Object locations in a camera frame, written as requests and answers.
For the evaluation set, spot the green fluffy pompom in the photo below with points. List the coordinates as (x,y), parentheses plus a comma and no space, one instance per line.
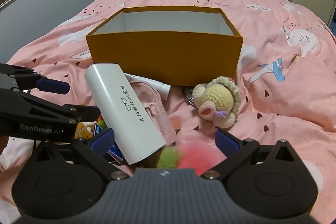
(168,158)

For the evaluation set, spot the pink printed blanket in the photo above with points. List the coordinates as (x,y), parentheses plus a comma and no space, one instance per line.
(288,98)

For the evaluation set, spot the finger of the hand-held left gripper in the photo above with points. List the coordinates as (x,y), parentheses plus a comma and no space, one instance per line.
(78,111)
(52,85)

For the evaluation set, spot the blue card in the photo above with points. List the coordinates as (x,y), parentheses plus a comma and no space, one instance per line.
(116,153)

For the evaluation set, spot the orange cardboard box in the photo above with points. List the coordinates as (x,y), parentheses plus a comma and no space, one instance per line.
(168,56)

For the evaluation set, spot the pink fluffy pompom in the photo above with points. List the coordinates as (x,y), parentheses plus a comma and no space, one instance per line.
(197,155)

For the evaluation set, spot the cream crochet doll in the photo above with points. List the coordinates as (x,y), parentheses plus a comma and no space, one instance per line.
(218,98)

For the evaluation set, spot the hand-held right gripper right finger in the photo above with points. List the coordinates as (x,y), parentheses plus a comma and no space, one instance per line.
(226,143)

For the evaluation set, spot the orange and blue plush toy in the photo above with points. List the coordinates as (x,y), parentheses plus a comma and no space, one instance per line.
(84,130)

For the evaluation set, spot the white squeeze tube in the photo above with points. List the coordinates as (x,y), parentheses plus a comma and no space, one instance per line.
(160,86)

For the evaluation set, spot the pink fabric pouch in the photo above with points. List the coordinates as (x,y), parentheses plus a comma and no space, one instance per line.
(157,119)

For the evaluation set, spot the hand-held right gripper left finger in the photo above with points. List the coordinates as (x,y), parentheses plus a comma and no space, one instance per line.
(102,141)

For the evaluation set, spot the white cylindrical case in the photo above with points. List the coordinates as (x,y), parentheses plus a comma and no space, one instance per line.
(123,113)

